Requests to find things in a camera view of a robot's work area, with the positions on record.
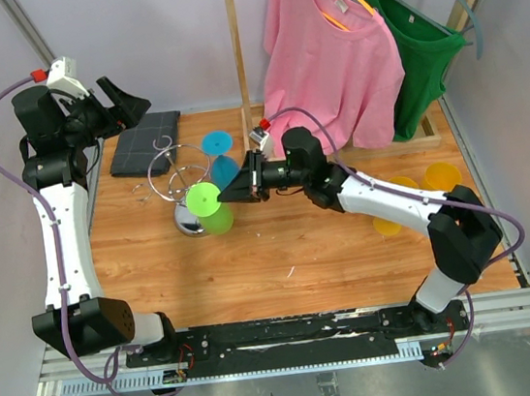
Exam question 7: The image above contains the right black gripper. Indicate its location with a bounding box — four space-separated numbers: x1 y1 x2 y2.
211 143 311 209

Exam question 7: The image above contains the green wine glass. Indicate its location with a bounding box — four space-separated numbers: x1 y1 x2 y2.
185 181 234 235

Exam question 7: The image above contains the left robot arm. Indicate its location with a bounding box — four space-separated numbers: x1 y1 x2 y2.
12 76 181 363

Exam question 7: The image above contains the orange wine glass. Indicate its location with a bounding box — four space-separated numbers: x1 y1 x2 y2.
421 162 462 192
366 173 427 239

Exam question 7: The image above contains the wooden clothes rack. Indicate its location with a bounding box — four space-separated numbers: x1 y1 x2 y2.
224 0 480 160

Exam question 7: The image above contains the blue wine glass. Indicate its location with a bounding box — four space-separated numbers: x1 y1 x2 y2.
202 130 240 190

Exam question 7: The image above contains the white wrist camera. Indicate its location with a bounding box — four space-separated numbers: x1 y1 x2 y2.
31 56 90 99
249 118 274 159

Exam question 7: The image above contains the pink t-shirt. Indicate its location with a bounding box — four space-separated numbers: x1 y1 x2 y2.
264 0 405 157

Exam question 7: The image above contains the aluminium frame post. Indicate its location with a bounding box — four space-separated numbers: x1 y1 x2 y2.
0 0 56 68

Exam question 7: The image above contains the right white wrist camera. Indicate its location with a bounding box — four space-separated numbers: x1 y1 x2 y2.
249 118 274 159

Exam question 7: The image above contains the green t-shirt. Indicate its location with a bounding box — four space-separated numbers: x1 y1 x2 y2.
366 0 467 142

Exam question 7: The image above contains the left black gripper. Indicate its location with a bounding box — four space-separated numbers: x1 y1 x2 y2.
54 71 154 151

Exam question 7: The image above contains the dark grey folded cloth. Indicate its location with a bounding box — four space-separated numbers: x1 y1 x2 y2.
109 110 181 178

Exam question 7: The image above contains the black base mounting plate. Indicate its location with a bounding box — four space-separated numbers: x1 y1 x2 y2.
126 299 469 381

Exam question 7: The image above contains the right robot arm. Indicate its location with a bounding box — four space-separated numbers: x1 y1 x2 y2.
218 127 503 333

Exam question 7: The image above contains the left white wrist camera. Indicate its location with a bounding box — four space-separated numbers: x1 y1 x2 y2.
31 56 90 99

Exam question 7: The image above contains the chrome wine glass rack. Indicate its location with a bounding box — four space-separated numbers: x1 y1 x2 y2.
131 135 212 238

